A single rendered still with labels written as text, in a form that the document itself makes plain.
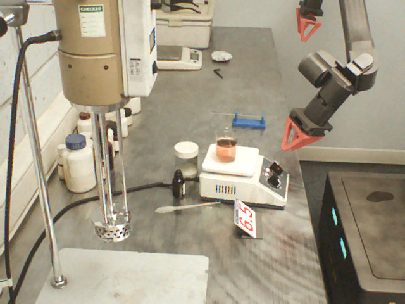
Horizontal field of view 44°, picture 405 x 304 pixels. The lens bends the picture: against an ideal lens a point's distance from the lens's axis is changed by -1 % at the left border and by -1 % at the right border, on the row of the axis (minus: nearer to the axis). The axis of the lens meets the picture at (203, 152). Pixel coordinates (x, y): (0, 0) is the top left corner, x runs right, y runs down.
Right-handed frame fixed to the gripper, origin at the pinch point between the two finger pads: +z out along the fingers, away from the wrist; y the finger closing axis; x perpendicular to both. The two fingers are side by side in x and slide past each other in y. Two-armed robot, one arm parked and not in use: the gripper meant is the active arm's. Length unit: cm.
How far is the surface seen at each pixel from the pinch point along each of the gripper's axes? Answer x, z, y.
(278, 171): 2.0, 6.3, 0.3
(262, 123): -22.3, 13.2, -23.0
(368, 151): -38, 46, -167
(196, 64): -70, 27, -40
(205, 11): -100, 19, -61
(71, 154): -24, 26, 36
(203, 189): -2.8, 16.2, 15.1
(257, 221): 10.7, 12.2, 11.1
